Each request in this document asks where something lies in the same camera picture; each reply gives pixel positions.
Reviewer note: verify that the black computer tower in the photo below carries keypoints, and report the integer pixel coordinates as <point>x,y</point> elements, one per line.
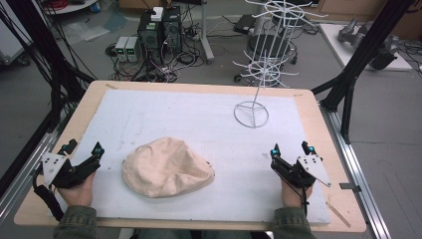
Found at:
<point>172,31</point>
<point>150,38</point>

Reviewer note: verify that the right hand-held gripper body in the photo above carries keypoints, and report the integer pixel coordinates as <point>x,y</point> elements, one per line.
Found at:
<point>300,171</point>

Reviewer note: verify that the white box device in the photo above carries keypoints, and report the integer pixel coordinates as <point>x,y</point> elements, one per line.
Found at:
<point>157,14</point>

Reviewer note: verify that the black flat box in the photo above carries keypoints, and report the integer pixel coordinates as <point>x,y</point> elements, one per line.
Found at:
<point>244,23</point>

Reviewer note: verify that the grey metal stand leg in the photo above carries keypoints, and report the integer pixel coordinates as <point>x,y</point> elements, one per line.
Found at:
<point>206,36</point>

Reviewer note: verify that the black round chair base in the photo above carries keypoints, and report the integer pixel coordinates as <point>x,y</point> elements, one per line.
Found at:
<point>260,46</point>

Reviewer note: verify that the beige cloth hat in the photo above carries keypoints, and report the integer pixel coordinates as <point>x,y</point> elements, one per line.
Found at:
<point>167,167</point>

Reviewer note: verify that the person's left hand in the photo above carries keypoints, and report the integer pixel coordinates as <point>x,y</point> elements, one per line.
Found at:
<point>79,192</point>

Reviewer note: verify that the black metal frame strut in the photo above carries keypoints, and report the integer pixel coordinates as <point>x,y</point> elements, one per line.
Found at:
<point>49,59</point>
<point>360,59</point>

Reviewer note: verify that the thin wooden stick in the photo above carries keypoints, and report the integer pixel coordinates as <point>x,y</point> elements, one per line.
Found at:
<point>338,214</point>

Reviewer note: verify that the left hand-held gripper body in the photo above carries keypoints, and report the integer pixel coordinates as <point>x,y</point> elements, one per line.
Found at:
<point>63,172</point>

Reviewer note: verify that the person's right hand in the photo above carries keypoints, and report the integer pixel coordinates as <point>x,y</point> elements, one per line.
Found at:
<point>292,197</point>

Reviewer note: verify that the round white table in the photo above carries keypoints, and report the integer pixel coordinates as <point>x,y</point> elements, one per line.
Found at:
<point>71,6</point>

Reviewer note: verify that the aluminium rail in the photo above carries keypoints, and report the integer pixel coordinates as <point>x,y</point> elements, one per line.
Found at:
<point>356,172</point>
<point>20,176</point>

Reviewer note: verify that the white platform board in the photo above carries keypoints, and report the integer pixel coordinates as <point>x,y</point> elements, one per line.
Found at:
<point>338,49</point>

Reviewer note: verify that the white foam mat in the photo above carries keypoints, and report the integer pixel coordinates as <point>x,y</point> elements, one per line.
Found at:
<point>199,113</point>

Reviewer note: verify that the black metal clip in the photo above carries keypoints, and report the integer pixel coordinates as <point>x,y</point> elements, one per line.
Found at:
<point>350,187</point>

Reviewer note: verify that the grey power supply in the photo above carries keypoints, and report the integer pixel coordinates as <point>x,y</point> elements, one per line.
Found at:
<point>133,49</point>
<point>120,49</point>

